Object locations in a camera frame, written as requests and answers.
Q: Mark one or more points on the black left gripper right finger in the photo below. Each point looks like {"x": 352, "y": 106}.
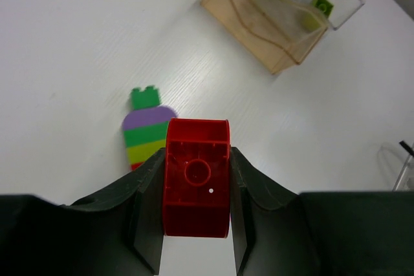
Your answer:
{"x": 278, "y": 232}

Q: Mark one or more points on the wooden tan bin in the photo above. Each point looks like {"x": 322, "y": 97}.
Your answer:
{"x": 279, "y": 33}

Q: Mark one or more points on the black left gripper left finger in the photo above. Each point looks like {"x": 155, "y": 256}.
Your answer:
{"x": 116, "y": 230}

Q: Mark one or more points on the red rounded lego brick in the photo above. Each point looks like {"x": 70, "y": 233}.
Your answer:
{"x": 196, "y": 193}

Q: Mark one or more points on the multicolour lego tower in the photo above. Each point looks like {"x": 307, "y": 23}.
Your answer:
{"x": 145, "y": 126}

